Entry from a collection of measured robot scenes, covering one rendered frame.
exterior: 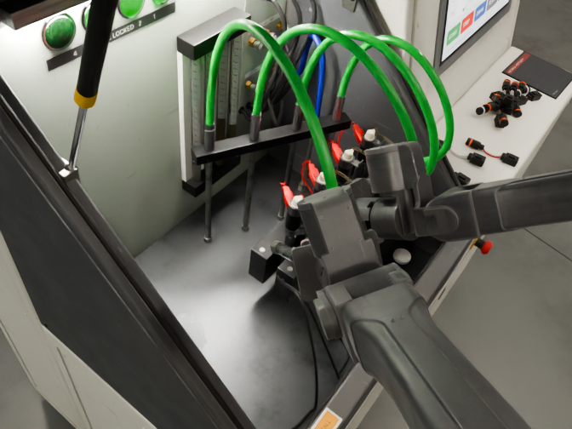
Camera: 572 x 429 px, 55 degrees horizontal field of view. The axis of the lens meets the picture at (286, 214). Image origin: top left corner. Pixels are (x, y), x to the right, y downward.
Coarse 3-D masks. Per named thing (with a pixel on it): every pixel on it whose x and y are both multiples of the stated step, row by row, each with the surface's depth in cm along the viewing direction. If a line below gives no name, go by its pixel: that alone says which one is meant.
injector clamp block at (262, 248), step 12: (276, 228) 104; (264, 240) 102; (300, 240) 110; (252, 252) 101; (264, 252) 100; (252, 264) 103; (264, 264) 101; (276, 264) 105; (288, 264) 99; (252, 276) 106; (264, 276) 103; (276, 276) 100; (288, 276) 98; (276, 288) 103; (288, 300) 103
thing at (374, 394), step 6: (438, 294) 124; (378, 384) 116; (372, 390) 106; (378, 390) 141; (372, 396) 127; (366, 402) 115; (372, 402) 157; (360, 408) 105; (366, 408) 140; (360, 414) 125; (354, 420) 117; (360, 420) 160; (348, 426) 107; (354, 426) 142
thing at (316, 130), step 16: (224, 32) 76; (256, 32) 67; (272, 48) 65; (288, 64) 64; (208, 80) 87; (288, 80) 64; (208, 96) 90; (304, 96) 63; (208, 112) 92; (304, 112) 63; (208, 128) 95; (320, 128) 63; (320, 144) 63; (320, 160) 63
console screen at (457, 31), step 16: (448, 0) 110; (464, 0) 117; (480, 0) 125; (496, 0) 134; (448, 16) 113; (464, 16) 121; (480, 16) 129; (496, 16) 139; (448, 32) 116; (464, 32) 124; (480, 32) 133; (448, 48) 119; (464, 48) 128; (448, 64) 123
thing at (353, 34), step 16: (352, 32) 85; (320, 48) 90; (384, 48) 83; (400, 64) 83; (304, 80) 97; (416, 80) 84; (416, 96) 84; (432, 128) 86; (432, 144) 87; (432, 160) 89
